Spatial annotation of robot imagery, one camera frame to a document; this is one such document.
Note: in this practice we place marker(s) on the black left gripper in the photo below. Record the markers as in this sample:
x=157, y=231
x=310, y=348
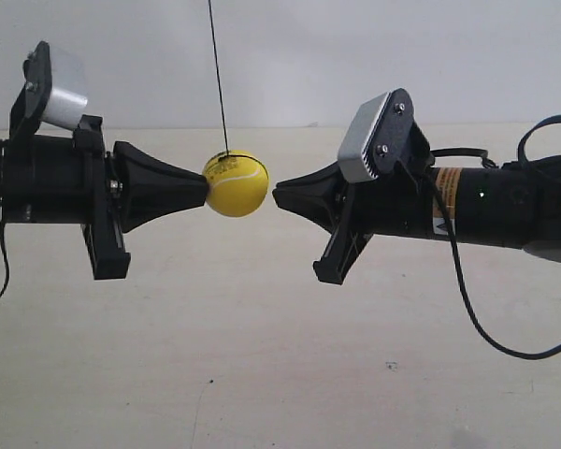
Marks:
x=51, y=180

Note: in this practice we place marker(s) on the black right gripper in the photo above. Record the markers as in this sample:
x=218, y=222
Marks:
x=354, y=213

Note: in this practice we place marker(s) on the yellow tennis ball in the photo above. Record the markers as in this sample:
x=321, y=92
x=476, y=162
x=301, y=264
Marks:
x=238, y=183

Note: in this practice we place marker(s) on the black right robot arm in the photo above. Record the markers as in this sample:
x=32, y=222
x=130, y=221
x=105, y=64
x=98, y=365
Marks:
x=458, y=195

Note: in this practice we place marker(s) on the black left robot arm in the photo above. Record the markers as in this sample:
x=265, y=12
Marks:
x=76, y=180

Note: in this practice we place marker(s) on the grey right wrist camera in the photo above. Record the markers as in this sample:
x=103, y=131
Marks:
x=381, y=136

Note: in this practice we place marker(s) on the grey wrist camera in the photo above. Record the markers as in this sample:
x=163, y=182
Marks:
x=381, y=136
x=54, y=91

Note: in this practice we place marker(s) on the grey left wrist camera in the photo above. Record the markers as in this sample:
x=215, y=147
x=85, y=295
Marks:
x=54, y=91

